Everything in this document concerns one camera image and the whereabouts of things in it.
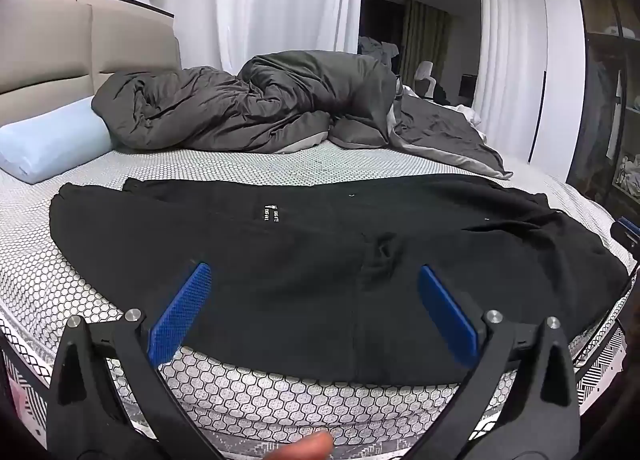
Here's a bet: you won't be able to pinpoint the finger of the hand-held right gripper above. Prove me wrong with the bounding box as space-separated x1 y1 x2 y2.
611 217 640 253

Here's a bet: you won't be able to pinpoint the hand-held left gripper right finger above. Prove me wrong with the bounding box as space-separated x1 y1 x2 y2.
410 265 583 460

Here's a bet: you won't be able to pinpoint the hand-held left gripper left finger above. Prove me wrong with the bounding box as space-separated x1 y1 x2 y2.
46 262 221 460

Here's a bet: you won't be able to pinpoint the black pants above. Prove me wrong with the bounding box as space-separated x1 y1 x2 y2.
49 172 630 387

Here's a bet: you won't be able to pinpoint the person's left hand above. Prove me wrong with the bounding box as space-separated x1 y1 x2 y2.
264 430 336 460

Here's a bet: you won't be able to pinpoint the white honeycomb mattress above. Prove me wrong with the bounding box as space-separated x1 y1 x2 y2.
0 140 640 460

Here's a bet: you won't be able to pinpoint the glass door wardrobe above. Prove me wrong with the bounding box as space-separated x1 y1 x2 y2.
565 0 640 221

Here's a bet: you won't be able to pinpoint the light blue pillow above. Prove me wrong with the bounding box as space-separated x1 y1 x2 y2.
0 96 118 185

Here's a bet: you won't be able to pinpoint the grey duvet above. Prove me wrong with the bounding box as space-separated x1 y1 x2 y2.
91 50 515 181

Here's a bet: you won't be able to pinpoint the white chair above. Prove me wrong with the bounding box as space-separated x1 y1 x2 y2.
412 60 437 100

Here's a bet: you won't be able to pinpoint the olive curtain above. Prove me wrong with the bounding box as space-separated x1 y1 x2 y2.
400 0 451 85

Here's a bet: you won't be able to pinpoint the beige padded headboard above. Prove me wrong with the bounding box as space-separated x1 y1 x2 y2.
0 0 182 128

